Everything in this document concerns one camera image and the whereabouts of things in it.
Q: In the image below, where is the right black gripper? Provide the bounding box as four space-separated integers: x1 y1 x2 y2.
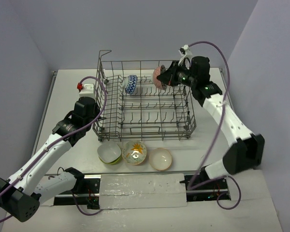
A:
157 60 197 87

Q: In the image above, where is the red patterned bowl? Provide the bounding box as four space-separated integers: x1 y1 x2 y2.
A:
152 64 167 90

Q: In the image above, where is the blue zigzag bowl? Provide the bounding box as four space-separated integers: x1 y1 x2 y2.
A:
121 75 138 95

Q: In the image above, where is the grey wire dish rack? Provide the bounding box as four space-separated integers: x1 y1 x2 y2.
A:
92 50 197 142

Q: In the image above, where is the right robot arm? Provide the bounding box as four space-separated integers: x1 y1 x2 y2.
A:
153 56 265 189

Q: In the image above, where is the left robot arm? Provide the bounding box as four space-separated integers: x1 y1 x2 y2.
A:
0 97 105 222

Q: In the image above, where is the white green square bowl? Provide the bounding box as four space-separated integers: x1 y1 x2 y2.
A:
97 142 122 165

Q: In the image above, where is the yellow star pattern bowl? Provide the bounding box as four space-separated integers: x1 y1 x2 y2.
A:
121 141 147 165

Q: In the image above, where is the plain white orange-rimmed bowl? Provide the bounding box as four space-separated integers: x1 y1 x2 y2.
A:
149 148 173 171

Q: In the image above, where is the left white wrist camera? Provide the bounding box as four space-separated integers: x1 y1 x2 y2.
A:
79 83 96 99

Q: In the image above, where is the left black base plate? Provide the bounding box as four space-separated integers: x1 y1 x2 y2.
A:
50 175 101 210

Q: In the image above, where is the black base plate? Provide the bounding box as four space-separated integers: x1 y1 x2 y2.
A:
179 174 231 202
50 175 101 210

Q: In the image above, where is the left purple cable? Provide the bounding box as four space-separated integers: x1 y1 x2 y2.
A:
0 76 109 227

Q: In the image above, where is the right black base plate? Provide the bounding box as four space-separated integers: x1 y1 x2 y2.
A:
179 174 231 202

